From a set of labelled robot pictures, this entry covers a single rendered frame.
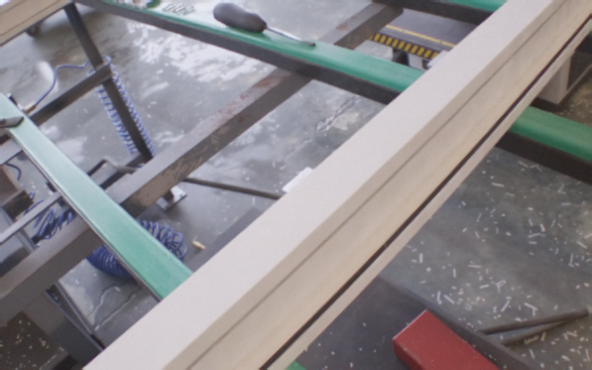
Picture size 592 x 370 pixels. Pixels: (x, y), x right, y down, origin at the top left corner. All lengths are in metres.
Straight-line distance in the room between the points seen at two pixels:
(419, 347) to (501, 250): 0.91
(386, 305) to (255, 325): 0.38
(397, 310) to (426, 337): 0.08
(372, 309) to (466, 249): 0.82
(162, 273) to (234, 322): 0.14
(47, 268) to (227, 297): 0.33
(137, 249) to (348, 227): 0.21
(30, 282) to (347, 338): 0.40
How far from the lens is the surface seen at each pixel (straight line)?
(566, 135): 0.51
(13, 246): 0.92
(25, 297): 0.63
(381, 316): 0.70
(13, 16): 1.27
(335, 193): 0.36
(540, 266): 1.48
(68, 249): 0.62
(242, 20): 0.76
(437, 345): 0.63
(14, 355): 0.92
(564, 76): 1.83
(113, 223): 0.53
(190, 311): 0.33
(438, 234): 1.53
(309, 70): 0.68
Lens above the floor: 1.19
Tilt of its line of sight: 42 degrees down
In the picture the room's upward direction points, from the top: 18 degrees counter-clockwise
